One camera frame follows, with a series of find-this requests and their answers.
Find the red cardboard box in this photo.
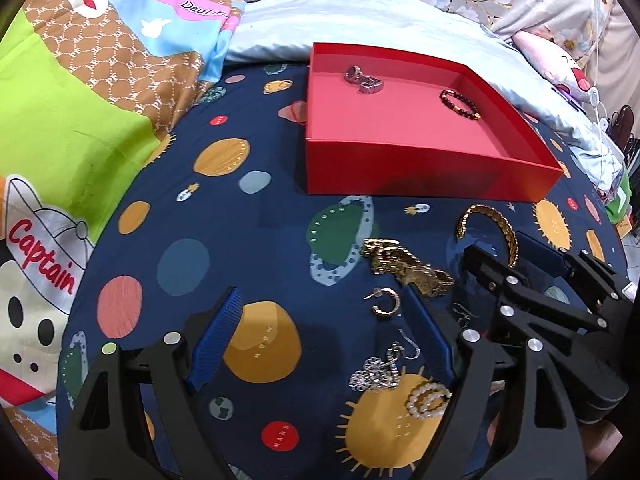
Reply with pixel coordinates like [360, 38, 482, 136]
[304, 42, 565, 203]

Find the silver wristwatch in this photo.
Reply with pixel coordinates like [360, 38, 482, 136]
[344, 65, 385, 96]

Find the dark bead bracelet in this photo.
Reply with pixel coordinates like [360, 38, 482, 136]
[440, 89, 482, 121]

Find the gold wristwatch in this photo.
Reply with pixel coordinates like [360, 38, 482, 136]
[361, 238, 455, 297]

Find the white cable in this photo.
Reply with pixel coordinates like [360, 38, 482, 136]
[587, 0, 617, 133]

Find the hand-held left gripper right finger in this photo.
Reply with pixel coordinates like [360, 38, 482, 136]
[402, 285, 588, 480]

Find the green cloth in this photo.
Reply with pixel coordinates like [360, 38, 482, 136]
[604, 192, 633, 223]

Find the navy planet print blanket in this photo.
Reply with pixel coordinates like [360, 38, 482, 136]
[55, 62, 632, 480]

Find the pink plush pillow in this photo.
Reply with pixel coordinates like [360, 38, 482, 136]
[514, 30, 597, 107]

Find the gold hoop earring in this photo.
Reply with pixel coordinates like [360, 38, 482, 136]
[371, 287, 402, 317]

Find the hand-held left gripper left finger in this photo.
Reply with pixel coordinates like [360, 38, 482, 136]
[57, 286, 246, 480]

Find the cartoon monkey blanket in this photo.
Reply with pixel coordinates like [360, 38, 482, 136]
[0, 0, 247, 480]

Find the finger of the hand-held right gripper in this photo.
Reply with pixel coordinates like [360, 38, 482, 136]
[516, 231, 637, 307]
[462, 245, 609, 334]

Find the light blue pillow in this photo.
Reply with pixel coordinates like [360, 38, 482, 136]
[225, 0, 628, 196]

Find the pearl bracelet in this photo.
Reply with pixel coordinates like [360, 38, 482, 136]
[406, 381, 452, 419]

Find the beige cloth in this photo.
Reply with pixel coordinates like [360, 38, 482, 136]
[587, 0, 638, 116]

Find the gold bangle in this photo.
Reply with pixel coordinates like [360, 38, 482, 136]
[455, 204, 519, 268]

